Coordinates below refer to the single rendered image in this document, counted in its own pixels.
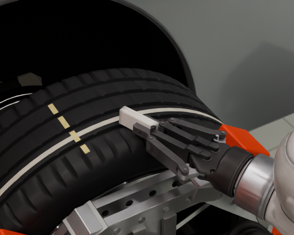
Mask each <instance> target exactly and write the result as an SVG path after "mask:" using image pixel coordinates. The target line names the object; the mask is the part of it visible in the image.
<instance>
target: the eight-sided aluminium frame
mask: <svg viewBox="0 0 294 235"><path fill-rule="evenodd" d="M200 202H206V203H208V204H211V205H213V206H216V207H218V208H221V209H223V210H226V211H228V212H231V213H233V214H236V215H238V224H239V223H241V222H243V221H255V222H258V223H260V224H261V225H263V226H264V227H265V228H266V229H267V230H268V231H269V232H270V233H272V230H273V226H272V225H271V224H269V223H268V222H266V221H265V220H261V219H260V218H258V217H257V216H255V215H253V214H251V213H249V212H247V211H246V210H244V209H242V208H240V207H238V206H237V205H236V204H235V202H234V197H232V198H231V197H229V196H227V195H226V194H224V193H222V192H220V191H218V190H216V189H215V188H214V187H213V186H212V184H211V183H210V182H208V181H205V180H200V179H198V178H197V177H195V178H191V179H188V181H187V183H186V184H182V183H181V182H180V181H179V180H178V178H177V176H176V175H175V174H174V173H173V172H172V171H170V170H167V171H165V172H163V173H160V174H158V175H156V176H153V177H151V178H148V179H146V180H143V181H141V182H138V183H136V184H133V185H131V186H129V187H126V188H123V189H121V190H119V191H116V192H114V193H112V194H109V195H107V196H104V197H102V198H99V199H97V200H94V201H91V200H89V201H88V202H86V203H85V204H83V205H82V206H80V207H77V208H75V209H74V210H73V211H72V212H71V214H70V215H69V216H67V217H66V218H65V219H63V224H62V225H61V226H60V228H59V229H58V230H57V231H56V232H55V233H54V235H127V234H129V233H131V232H132V231H134V230H136V229H138V228H141V227H143V226H148V225H150V224H152V223H154V222H157V221H159V220H161V219H163V217H165V216H168V215H170V214H172V213H177V212H180V211H182V210H184V209H186V208H189V207H191V206H193V205H195V204H197V203H200Z"/></svg>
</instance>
